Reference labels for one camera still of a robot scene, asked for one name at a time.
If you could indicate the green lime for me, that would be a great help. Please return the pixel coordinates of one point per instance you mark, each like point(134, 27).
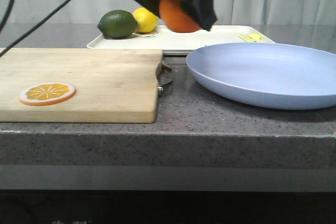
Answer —
point(117, 24)

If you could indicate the blue plate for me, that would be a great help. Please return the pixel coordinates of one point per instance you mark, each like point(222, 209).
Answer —
point(268, 75)

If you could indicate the orange slice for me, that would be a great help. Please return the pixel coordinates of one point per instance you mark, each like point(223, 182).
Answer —
point(47, 94)

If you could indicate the yellow lemon left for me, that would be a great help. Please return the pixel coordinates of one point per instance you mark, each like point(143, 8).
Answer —
point(146, 20)

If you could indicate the orange fruit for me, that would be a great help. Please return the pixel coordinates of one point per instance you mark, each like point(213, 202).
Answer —
point(175, 18)

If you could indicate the white serving tray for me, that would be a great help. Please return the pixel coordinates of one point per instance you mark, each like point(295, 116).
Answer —
point(179, 44)

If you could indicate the metal cutting board handle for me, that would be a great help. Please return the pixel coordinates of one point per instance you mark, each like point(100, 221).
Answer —
point(165, 78)

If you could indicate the wooden cutting board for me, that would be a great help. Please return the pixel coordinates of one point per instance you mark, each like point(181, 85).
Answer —
point(112, 85)

